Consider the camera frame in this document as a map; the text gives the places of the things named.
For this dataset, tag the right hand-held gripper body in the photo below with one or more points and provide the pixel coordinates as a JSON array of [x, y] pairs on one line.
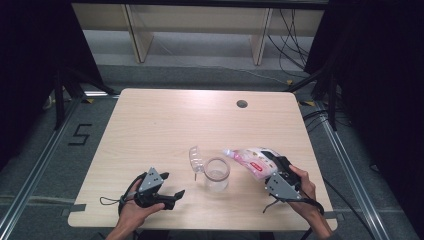
[[280, 188]]

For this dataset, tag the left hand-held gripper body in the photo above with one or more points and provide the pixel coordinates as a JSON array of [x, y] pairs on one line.
[[150, 181]]

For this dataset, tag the white and pink plastic bag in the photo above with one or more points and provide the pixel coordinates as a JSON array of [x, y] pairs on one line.
[[251, 161]]

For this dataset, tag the clear hinged jar lid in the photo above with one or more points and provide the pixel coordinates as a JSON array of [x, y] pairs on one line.
[[196, 160]]

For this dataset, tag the clear glass jar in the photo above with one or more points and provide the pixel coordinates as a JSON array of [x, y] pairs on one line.
[[217, 181]]

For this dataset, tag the person's right hand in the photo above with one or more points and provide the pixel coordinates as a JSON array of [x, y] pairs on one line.
[[308, 195]]

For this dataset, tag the person's left hand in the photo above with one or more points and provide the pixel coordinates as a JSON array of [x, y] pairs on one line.
[[131, 216]]

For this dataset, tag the grey tape strip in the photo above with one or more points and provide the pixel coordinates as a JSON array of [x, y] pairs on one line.
[[76, 208]]

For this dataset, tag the black metal stand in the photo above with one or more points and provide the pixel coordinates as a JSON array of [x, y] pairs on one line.
[[331, 100], [59, 100]]

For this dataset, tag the black curtain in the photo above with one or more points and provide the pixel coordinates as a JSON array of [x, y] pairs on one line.
[[376, 83], [30, 66]]

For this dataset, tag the light wooden shelf unit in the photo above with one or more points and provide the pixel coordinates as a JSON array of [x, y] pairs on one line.
[[200, 20]]

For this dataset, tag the aluminium floor rail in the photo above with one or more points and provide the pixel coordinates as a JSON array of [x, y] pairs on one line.
[[350, 166], [40, 160]]

